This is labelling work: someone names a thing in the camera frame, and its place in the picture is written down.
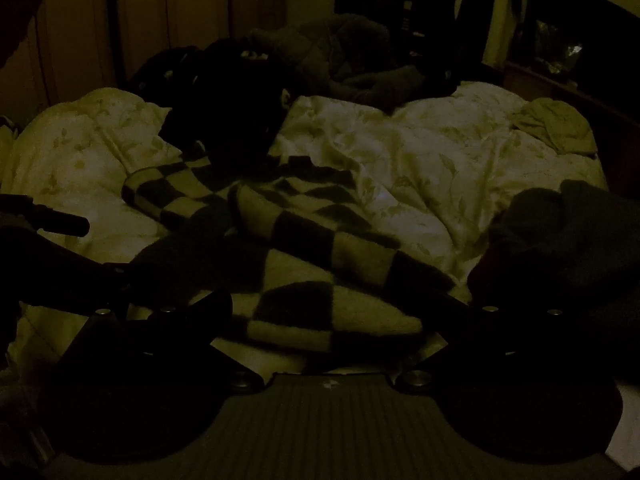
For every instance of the dark cloth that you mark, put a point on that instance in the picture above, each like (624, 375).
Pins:
(565, 240)

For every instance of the checkered fleece blanket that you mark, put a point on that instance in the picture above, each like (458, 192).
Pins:
(305, 240)

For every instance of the grey quilted cloth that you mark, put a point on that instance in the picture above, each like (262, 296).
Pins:
(350, 50)

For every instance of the white floral duvet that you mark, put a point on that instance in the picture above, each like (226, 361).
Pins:
(450, 160)

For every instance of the hanging dark clothes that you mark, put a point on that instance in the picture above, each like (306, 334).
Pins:
(400, 0)

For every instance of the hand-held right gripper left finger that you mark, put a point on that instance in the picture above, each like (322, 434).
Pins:
(216, 307)

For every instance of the wardrobe with light doors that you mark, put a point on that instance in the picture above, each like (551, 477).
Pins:
(150, 10)

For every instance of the black cloth pile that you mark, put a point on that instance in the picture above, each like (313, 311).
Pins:
(225, 110)

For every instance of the dark screen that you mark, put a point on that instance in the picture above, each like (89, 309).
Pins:
(580, 25)

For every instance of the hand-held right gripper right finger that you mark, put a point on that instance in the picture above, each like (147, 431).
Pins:
(465, 321)

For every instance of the light crumpled cloth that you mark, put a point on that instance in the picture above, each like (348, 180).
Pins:
(557, 125)

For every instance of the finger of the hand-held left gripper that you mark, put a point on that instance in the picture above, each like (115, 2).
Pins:
(55, 222)
(65, 270)

